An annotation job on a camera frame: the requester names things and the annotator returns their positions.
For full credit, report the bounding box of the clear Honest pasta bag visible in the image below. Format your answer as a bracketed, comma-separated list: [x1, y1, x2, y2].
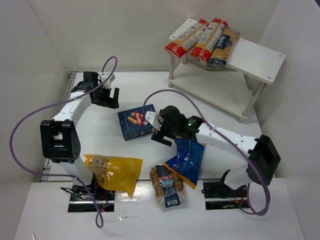
[149, 165, 187, 209]

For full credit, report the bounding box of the left red spaghetti pack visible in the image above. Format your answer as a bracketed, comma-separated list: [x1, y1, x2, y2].
[163, 19, 210, 58]

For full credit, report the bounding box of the dark blue spaghetti pack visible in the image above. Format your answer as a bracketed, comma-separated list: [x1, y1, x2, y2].
[206, 27, 240, 69]

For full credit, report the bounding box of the blue Barilla pasta box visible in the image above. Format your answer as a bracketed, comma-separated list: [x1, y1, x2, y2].
[117, 104, 156, 141]

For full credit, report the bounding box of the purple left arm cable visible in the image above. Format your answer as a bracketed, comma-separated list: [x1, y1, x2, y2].
[9, 55, 118, 229]

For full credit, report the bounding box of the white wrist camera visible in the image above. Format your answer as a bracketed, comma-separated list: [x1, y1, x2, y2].
[145, 111, 162, 131]
[98, 72, 115, 89]

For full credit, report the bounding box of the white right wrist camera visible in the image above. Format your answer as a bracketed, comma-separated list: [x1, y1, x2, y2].
[145, 111, 162, 131]

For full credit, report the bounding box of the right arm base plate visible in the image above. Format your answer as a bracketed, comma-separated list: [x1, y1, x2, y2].
[201, 179, 249, 210]

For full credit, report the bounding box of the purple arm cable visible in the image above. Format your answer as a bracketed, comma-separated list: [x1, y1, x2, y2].
[143, 89, 272, 216]
[9, 55, 118, 229]

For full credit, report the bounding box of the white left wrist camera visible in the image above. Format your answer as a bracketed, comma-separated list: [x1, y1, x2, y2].
[98, 72, 115, 89]

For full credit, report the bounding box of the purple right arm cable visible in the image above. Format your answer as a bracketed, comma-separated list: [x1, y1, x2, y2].
[143, 89, 272, 216]

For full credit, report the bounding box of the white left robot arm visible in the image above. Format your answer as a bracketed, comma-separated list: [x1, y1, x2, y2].
[40, 71, 120, 186]

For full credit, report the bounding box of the white two-tier shelf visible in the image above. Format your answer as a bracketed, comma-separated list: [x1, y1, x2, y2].
[166, 18, 286, 124]

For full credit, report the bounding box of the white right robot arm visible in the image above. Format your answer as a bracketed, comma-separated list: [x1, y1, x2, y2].
[145, 105, 281, 190]

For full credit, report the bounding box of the blue orange pasta bag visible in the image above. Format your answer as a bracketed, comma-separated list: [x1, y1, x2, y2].
[163, 137, 206, 189]

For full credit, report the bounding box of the right red spaghetti pack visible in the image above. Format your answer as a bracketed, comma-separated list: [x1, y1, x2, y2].
[190, 18, 228, 64]

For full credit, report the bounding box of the red spaghetti pack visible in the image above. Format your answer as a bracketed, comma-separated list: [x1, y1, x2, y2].
[190, 18, 228, 64]
[163, 19, 210, 58]

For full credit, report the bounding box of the yellow pasta bag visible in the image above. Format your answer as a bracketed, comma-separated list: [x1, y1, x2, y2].
[84, 154, 143, 197]

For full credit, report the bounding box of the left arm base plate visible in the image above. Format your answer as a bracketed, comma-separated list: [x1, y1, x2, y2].
[60, 179, 116, 213]

